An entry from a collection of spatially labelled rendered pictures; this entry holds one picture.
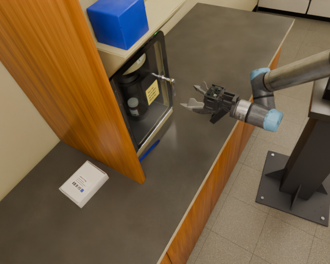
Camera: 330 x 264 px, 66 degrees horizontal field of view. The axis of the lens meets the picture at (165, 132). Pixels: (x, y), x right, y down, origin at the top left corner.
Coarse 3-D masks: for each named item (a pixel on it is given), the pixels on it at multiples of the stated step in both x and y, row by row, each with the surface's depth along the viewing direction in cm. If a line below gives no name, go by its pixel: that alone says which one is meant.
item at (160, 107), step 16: (160, 32) 89; (144, 48) 84; (160, 48) 93; (128, 64) 80; (144, 64) 88; (160, 64) 97; (128, 80) 83; (144, 80) 91; (160, 80) 101; (128, 96) 86; (144, 96) 95; (160, 96) 106; (128, 112) 90; (144, 112) 99; (160, 112) 111; (144, 128) 104
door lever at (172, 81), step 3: (162, 78) 101; (165, 78) 101; (168, 78) 101; (168, 81) 101; (171, 81) 100; (174, 81) 100; (171, 84) 101; (174, 84) 102; (171, 87) 102; (174, 87) 103; (171, 90) 104; (174, 90) 104; (171, 93) 105; (174, 93) 105; (174, 96) 106
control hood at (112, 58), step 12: (156, 0) 77; (168, 0) 76; (180, 0) 75; (156, 12) 73; (168, 12) 72; (156, 24) 69; (144, 36) 66; (108, 48) 64; (132, 48) 63; (108, 60) 66; (120, 60) 63; (108, 72) 70
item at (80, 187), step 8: (80, 168) 107; (88, 168) 106; (96, 168) 108; (72, 176) 105; (80, 176) 104; (88, 176) 104; (96, 176) 103; (104, 176) 103; (64, 184) 103; (72, 184) 102; (80, 184) 102; (88, 184) 101; (96, 184) 101; (64, 192) 104; (72, 192) 100; (80, 192) 100; (88, 192) 99; (72, 200) 98; (80, 200) 98; (88, 200) 101
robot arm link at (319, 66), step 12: (300, 60) 78; (312, 60) 73; (324, 60) 70; (252, 72) 96; (264, 72) 93; (276, 72) 86; (288, 72) 81; (300, 72) 77; (312, 72) 74; (324, 72) 71; (252, 84) 96; (264, 84) 91; (276, 84) 87; (288, 84) 83; (264, 96) 94
